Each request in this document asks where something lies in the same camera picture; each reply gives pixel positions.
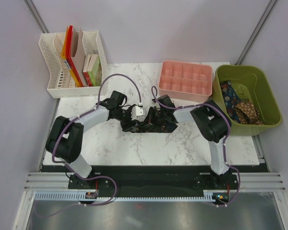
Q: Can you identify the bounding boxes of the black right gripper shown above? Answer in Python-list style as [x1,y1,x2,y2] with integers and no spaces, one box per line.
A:
[141,106,167,128]

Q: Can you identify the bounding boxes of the black gold floral tie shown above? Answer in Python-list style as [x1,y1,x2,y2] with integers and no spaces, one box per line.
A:
[120,120,178,133]

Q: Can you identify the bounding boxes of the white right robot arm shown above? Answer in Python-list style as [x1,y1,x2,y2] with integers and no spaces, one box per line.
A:
[144,95,231,189]

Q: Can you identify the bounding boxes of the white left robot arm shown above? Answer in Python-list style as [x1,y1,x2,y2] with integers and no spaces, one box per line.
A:
[46,91,144,188]

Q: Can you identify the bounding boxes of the pink divided organizer tray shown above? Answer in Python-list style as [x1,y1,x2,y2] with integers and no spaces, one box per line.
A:
[158,60,213,103]

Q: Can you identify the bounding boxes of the green book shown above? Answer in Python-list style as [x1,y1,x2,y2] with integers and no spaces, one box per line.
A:
[87,54,102,86]

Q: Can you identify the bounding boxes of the red book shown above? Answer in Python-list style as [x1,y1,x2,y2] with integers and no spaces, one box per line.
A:
[83,54,95,87]

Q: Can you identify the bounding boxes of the navy floral tie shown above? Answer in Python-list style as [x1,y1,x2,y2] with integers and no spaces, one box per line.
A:
[220,81,241,123]

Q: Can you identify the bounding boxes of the white plastic file rack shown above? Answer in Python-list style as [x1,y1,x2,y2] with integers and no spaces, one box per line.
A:
[38,31,108,99]

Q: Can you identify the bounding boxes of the beige cardboard folder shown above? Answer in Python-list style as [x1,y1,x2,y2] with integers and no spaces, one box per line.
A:
[71,29,87,87]

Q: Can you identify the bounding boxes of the brown floral tie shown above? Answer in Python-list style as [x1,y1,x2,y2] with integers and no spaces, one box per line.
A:
[233,102,264,125]

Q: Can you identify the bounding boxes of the red folder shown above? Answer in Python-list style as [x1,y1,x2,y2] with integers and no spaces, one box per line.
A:
[66,25,88,87]

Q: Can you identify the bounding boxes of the orange folder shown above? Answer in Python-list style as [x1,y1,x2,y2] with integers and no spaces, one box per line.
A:
[60,25,83,87]

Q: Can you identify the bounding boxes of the olive green plastic bin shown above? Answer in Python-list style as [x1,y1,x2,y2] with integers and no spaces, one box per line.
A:
[212,65,282,136]

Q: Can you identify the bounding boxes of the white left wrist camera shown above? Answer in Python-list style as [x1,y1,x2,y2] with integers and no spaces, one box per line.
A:
[131,105,145,120]

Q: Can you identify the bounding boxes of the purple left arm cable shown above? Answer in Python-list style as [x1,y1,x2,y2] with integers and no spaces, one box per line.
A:
[52,73,142,208]

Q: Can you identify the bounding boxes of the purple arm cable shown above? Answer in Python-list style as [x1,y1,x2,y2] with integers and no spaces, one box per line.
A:
[52,73,142,208]
[150,86,242,208]

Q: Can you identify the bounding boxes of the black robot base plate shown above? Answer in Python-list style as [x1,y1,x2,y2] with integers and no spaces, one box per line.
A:
[39,164,271,198]

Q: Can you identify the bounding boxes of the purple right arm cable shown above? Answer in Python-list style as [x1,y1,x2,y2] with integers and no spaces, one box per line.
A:
[150,86,242,208]

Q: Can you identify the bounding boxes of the slotted cable duct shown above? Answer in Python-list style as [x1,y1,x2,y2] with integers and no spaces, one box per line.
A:
[35,191,215,202]

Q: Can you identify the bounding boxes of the aluminium frame rail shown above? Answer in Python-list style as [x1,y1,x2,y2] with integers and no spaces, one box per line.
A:
[25,172,285,192]

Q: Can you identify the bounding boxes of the right aluminium corner post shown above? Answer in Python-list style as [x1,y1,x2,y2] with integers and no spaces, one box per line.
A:
[234,0,279,65]

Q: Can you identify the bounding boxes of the aluminium corner post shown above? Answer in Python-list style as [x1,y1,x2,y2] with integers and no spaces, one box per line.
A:
[234,0,279,65]
[24,0,49,33]

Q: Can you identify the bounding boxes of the left aluminium corner post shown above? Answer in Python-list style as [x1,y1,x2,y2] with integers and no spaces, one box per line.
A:
[24,0,49,33]

